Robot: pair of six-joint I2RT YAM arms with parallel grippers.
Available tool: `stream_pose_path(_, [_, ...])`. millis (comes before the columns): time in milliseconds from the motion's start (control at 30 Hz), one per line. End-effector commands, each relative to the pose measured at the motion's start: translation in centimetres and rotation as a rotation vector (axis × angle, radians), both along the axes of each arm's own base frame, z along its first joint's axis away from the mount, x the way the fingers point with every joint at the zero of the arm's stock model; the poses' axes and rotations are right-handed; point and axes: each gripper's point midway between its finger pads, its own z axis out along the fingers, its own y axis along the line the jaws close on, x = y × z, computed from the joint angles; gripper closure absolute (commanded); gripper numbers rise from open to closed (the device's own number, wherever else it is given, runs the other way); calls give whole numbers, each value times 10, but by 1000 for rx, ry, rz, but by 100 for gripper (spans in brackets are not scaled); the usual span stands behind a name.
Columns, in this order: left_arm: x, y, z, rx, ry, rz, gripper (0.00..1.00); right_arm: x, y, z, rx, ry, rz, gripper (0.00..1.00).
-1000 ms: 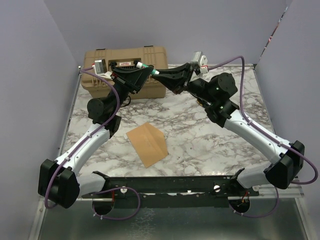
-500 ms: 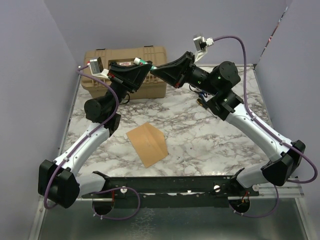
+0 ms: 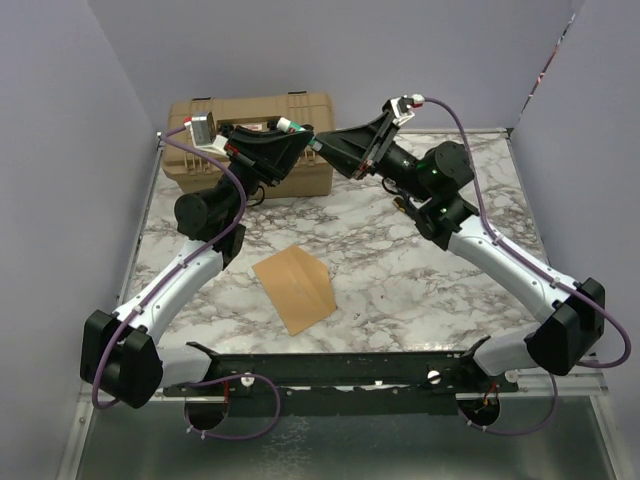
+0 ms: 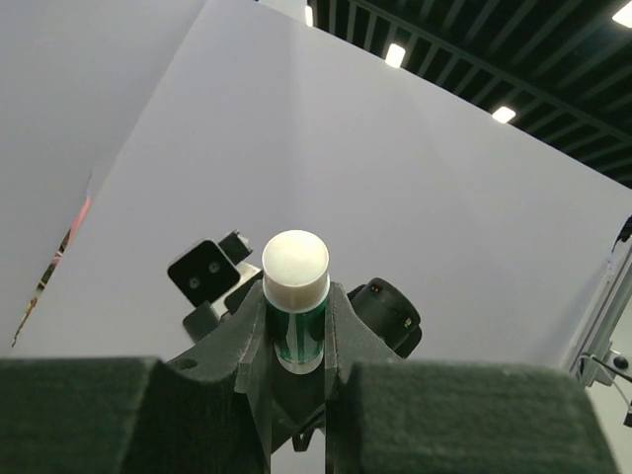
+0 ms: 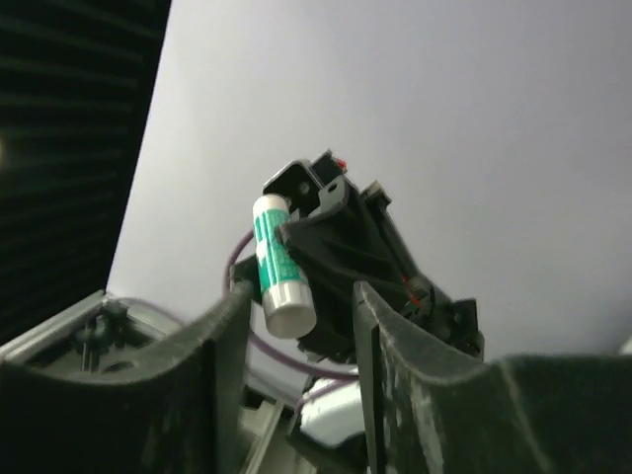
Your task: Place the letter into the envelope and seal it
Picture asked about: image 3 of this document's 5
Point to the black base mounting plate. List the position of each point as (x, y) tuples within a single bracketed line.
[(348, 384)]

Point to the black yellow screwdriver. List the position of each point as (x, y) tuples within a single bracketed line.
[(405, 206)]

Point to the tan plastic tool case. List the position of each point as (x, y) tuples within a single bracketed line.
[(311, 175)]

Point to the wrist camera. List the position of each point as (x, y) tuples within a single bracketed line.
[(402, 108), (202, 129)]

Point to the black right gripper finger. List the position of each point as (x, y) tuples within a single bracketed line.
[(376, 131), (347, 151)]

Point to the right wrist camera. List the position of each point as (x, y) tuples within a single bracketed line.
[(402, 108)]

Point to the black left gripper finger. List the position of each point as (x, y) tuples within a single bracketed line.
[(242, 136), (284, 157)]

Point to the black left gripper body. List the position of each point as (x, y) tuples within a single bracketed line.
[(247, 177)]

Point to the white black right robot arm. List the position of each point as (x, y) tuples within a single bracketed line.
[(428, 192)]

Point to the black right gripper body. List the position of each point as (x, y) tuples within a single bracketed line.
[(398, 167)]

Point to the brown paper envelope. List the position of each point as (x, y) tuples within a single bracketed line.
[(299, 287)]

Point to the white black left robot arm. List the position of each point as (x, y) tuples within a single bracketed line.
[(119, 355)]

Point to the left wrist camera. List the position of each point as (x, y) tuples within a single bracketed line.
[(202, 129)]

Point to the green white glue stick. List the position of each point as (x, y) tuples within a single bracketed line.
[(288, 126)]

